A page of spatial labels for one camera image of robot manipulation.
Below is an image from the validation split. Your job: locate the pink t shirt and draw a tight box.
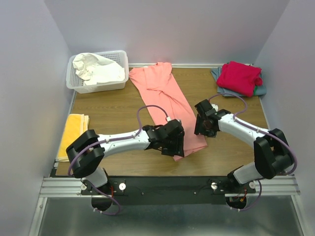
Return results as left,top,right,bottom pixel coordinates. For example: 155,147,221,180
129,62,207,156

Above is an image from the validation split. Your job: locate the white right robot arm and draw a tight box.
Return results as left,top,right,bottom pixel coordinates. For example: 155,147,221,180
194,99,297,193

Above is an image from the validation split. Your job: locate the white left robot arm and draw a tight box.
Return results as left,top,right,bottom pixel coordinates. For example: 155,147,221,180
66,119,185,194

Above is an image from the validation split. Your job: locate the folded red t shirt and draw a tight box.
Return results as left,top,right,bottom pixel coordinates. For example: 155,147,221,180
216,61,263,97

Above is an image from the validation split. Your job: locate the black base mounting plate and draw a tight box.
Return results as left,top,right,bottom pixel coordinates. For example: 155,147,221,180
81,176,256,207

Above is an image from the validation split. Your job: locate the folded green t shirt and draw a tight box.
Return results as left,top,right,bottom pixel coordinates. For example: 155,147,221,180
253,86,260,96

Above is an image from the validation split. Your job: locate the folded blue t shirt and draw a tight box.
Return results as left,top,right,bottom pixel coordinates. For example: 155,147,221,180
210,67,267,97

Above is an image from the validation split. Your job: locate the folded yellow towel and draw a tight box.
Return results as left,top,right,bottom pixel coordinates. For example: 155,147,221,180
57,114,90,162

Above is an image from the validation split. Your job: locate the white cloth in basket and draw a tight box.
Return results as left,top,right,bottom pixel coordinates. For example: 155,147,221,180
72,53,126,86

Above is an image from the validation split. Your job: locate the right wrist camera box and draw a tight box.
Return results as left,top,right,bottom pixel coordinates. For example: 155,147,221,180
211,104,219,112

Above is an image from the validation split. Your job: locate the aluminium frame rail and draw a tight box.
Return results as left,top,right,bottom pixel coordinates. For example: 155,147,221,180
39,176,301,198

